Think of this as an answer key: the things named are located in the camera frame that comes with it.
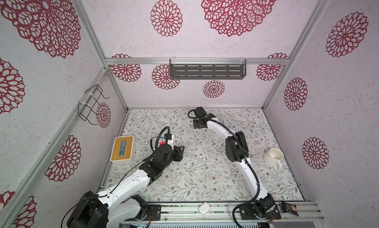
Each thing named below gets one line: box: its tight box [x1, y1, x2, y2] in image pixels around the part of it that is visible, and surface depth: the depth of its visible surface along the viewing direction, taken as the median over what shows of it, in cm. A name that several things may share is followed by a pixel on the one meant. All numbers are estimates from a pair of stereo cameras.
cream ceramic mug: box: [263, 147, 285, 172], surface depth 90 cm
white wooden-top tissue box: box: [110, 135, 137, 165], surface depth 93 cm
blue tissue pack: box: [119, 140, 127, 157], surface depth 96 cm
